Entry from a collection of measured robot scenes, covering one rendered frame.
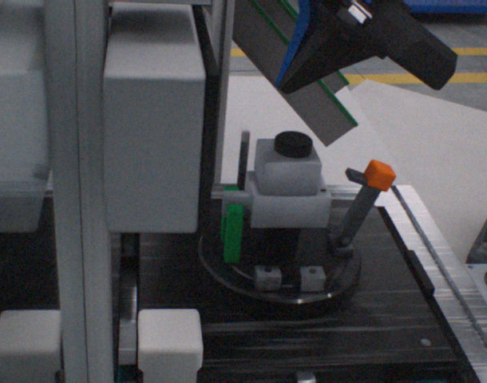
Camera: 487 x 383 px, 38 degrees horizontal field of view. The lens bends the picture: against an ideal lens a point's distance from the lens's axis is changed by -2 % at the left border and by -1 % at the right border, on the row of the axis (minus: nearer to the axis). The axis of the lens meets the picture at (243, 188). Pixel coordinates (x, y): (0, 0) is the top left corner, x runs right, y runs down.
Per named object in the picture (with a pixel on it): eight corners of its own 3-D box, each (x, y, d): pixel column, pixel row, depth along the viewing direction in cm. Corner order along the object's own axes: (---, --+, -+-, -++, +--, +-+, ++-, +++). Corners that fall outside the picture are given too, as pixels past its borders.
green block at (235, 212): (237, 254, 60) (242, 203, 57) (239, 263, 59) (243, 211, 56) (223, 254, 60) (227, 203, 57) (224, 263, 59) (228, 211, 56)
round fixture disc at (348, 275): (337, 224, 69) (340, 207, 68) (378, 318, 57) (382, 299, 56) (192, 224, 67) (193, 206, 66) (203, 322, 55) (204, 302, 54)
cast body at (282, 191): (316, 200, 62) (327, 127, 58) (327, 228, 58) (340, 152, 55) (219, 200, 61) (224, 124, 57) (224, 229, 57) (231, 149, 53)
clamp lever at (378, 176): (348, 236, 63) (391, 164, 59) (354, 249, 61) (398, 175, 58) (312, 224, 62) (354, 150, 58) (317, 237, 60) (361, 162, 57)
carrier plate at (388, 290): (370, 215, 75) (373, 197, 74) (452, 379, 55) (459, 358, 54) (138, 214, 72) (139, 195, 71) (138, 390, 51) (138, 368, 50)
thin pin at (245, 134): (242, 212, 66) (250, 128, 62) (243, 217, 65) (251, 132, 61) (233, 212, 66) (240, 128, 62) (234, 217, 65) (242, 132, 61)
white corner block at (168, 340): (196, 346, 56) (199, 306, 54) (200, 388, 52) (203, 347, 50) (136, 347, 55) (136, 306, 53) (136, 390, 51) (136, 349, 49)
